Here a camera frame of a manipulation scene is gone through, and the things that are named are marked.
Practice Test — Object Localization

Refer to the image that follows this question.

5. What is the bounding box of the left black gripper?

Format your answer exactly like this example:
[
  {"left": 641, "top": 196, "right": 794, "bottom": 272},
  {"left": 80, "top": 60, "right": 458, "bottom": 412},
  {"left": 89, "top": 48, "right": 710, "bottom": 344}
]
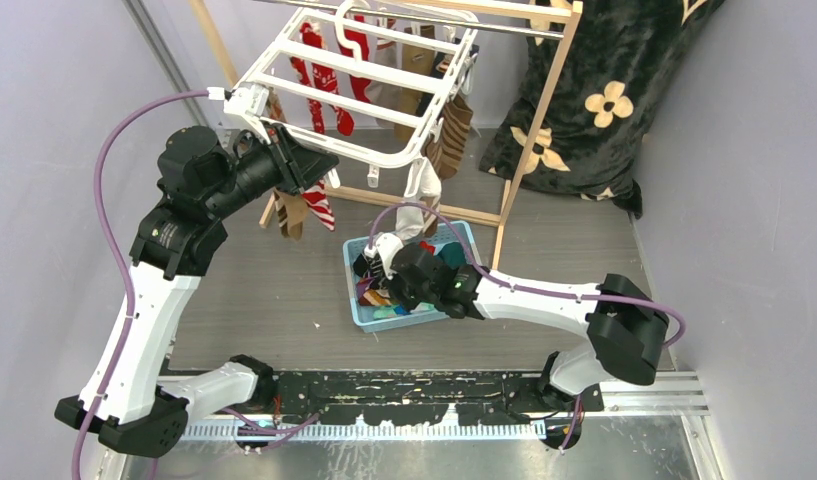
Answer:
[{"left": 205, "top": 121, "right": 339, "bottom": 220}]

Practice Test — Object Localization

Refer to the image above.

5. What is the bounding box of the red white striped sock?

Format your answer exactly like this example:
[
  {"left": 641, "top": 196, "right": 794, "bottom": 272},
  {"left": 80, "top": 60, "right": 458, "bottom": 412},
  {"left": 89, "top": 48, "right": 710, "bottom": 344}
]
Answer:
[{"left": 302, "top": 179, "right": 336, "bottom": 232}]

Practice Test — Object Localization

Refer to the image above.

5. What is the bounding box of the white plastic clip hanger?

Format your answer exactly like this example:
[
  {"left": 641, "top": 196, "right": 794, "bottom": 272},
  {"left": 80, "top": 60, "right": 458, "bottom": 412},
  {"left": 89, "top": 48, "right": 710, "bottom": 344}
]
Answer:
[{"left": 231, "top": 1, "right": 478, "bottom": 171}]

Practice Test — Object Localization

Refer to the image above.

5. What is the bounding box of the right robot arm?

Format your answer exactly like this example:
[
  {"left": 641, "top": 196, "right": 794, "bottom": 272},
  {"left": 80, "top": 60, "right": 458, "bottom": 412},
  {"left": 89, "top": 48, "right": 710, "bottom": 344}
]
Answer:
[{"left": 382, "top": 244, "right": 669, "bottom": 411}]

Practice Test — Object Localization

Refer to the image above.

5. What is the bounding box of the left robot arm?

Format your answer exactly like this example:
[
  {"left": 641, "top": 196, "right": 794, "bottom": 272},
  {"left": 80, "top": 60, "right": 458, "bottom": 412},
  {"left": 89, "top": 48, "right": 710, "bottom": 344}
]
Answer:
[{"left": 55, "top": 124, "right": 339, "bottom": 459}]

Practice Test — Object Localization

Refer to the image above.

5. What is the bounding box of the dark green sock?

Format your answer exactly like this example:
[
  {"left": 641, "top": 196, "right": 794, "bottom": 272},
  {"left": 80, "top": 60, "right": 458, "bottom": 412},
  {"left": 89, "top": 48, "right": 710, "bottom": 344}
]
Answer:
[{"left": 436, "top": 242, "right": 468, "bottom": 270}]

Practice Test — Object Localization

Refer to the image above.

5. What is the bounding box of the light blue plastic basket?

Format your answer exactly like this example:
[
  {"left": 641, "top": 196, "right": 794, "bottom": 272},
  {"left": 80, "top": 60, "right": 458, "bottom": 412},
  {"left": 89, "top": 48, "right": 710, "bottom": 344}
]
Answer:
[{"left": 342, "top": 220, "right": 480, "bottom": 333}]

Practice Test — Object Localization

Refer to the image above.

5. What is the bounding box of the red snowflake sock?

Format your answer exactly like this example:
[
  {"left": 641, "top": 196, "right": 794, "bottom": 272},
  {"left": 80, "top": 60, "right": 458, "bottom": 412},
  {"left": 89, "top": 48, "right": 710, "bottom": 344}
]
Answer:
[{"left": 290, "top": 21, "right": 355, "bottom": 136}]

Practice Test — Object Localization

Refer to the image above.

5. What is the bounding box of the brown striped sock rear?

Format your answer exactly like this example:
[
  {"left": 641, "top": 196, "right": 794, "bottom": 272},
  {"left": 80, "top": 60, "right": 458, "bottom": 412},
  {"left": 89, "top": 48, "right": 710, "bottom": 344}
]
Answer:
[{"left": 423, "top": 94, "right": 473, "bottom": 181}]

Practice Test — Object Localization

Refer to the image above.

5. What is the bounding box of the black floral blanket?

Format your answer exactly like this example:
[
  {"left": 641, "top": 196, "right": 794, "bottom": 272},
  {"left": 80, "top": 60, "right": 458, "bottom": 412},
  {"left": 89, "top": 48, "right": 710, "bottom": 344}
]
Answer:
[{"left": 479, "top": 0, "right": 727, "bottom": 219}]

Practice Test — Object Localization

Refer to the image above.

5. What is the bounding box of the metal hanging rod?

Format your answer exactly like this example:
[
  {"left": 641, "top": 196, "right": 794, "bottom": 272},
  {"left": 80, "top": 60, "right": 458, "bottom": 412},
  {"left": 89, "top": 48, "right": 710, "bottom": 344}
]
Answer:
[{"left": 255, "top": 0, "right": 568, "bottom": 36}]

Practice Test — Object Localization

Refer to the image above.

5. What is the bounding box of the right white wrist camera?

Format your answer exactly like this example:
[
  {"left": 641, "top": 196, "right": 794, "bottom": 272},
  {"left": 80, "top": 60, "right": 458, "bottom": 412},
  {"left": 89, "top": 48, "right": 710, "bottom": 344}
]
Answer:
[{"left": 363, "top": 233, "right": 405, "bottom": 280}]

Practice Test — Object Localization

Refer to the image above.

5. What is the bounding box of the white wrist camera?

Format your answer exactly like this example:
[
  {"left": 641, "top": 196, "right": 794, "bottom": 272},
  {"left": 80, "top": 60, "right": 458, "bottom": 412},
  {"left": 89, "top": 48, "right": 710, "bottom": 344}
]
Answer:
[
  {"left": 207, "top": 83, "right": 271, "bottom": 145},
  {"left": 363, "top": 233, "right": 405, "bottom": 280}
]

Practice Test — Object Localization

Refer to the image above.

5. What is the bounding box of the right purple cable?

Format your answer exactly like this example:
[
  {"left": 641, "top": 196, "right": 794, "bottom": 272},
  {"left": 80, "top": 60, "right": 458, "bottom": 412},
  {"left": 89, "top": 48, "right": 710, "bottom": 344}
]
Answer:
[{"left": 366, "top": 202, "right": 688, "bottom": 454}]

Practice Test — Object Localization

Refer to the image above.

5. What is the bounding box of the purple cable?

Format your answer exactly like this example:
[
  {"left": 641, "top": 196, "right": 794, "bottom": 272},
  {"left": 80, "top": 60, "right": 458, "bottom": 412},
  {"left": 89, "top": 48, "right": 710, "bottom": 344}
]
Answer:
[
  {"left": 366, "top": 202, "right": 688, "bottom": 454},
  {"left": 70, "top": 89, "right": 323, "bottom": 480}
]

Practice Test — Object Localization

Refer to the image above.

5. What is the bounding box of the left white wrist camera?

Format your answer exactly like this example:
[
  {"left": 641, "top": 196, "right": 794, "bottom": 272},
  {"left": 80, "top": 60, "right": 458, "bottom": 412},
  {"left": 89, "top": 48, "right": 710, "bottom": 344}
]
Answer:
[{"left": 207, "top": 83, "right": 271, "bottom": 145}]

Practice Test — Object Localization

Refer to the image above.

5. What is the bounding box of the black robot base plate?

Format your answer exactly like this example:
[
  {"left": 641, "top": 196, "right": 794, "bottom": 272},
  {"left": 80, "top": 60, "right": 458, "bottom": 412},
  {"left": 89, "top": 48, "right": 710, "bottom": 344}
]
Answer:
[{"left": 233, "top": 370, "right": 573, "bottom": 427}]

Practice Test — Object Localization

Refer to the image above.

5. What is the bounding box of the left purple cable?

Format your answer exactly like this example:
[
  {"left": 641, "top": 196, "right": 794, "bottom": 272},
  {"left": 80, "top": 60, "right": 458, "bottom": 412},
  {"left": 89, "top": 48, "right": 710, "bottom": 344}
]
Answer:
[{"left": 70, "top": 89, "right": 323, "bottom": 480}]

